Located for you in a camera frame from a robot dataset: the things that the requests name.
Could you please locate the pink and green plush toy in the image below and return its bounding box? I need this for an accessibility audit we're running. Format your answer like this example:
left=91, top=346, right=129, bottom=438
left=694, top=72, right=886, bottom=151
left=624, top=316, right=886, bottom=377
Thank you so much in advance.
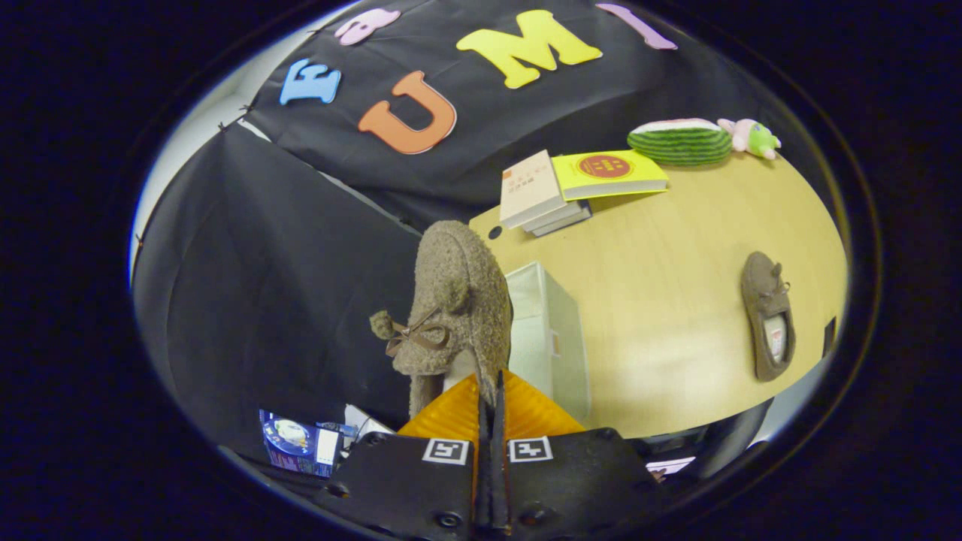
left=717, top=117, right=782, bottom=161

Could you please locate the white paper item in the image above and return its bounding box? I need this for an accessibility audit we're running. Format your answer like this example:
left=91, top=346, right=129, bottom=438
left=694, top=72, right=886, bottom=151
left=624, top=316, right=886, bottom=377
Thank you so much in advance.
left=344, top=403, right=396, bottom=442

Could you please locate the yellow book with red seal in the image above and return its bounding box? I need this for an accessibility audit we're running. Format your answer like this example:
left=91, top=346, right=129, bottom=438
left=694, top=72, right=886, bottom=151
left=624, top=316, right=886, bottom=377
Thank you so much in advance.
left=552, top=150, right=670, bottom=202

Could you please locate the watermelon slice plush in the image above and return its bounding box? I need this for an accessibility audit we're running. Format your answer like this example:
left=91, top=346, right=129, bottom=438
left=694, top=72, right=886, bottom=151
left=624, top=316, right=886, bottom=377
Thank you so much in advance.
left=628, top=118, right=734, bottom=167

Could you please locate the grey book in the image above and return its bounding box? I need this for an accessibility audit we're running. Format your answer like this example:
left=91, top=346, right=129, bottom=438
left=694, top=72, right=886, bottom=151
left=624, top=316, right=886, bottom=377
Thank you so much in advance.
left=522, top=199, right=590, bottom=233
left=531, top=208, right=594, bottom=238

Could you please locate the brown fuzzy shoe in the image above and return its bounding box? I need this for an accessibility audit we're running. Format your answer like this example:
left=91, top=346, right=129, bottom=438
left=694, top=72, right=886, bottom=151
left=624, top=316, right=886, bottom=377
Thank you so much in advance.
left=370, top=220, right=514, bottom=419
left=740, top=252, right=797, bottom=382

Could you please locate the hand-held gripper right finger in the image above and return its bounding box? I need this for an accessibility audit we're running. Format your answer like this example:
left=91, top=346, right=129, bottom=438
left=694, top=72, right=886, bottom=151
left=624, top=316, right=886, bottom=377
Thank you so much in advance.
left=492, top=370, right=664, bottom=540

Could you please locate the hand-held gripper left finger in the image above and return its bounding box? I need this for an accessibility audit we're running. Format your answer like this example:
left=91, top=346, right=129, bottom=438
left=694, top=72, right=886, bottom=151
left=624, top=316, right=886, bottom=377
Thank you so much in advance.
left=312, top=372, right=492, bottom=541

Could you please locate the blue printed carton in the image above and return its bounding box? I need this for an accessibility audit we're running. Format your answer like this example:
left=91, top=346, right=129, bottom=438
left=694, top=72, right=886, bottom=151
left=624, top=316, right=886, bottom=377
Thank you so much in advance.
left=259, top=409, right=343, bottom=479

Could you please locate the pale green storage box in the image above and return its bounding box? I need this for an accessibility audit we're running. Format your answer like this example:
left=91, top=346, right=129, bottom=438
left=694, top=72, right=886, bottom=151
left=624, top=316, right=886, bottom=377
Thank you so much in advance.
left=505, top=261, right=592, bottom=423

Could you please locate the beige cover book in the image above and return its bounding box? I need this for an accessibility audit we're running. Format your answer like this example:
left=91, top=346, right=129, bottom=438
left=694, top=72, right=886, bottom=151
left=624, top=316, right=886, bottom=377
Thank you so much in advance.
left=500, top=150, right=569, bottom=230

